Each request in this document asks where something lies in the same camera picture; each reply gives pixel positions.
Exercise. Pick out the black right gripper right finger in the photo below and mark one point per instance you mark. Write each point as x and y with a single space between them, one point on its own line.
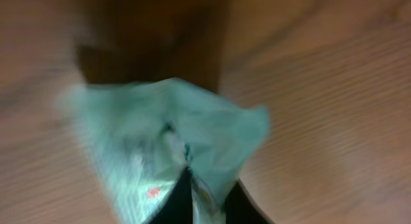
240 208

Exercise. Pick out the light green tissue packet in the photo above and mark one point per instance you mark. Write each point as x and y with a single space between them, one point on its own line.
140 137

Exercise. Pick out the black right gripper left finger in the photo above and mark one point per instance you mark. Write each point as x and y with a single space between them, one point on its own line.
178 208

